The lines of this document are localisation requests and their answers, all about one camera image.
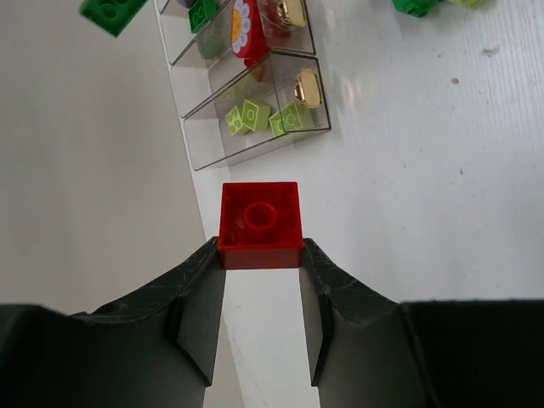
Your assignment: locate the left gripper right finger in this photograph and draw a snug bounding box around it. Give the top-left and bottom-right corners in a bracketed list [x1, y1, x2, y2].
[299, 239, 543, 407]

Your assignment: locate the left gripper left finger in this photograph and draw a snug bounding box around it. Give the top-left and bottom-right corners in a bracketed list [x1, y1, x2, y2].
[1, 239, 225, 407]

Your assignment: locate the red square lego brick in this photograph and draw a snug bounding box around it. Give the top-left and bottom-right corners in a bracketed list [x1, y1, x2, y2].
[218, 182, 304, 270]

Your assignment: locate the red flower lego piece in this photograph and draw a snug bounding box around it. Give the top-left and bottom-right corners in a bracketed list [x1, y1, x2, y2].
[230, 0, 269, 61]

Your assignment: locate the green lego plate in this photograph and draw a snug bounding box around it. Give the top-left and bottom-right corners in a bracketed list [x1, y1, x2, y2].
[79, 0, 147, 37]

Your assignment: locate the green purple yellow lego cluster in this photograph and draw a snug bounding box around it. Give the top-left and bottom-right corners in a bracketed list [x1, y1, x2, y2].
[391, 0, 484, 18]

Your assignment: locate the lime green lego brick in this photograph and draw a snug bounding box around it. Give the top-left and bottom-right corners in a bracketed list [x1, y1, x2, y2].
[224, 105, 249, 136]

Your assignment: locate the clear bin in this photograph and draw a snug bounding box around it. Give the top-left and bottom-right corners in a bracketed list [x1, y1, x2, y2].
[183, 52, 332, 171]
[156, 1, 224, 68]
[171, 1, 315, 118]

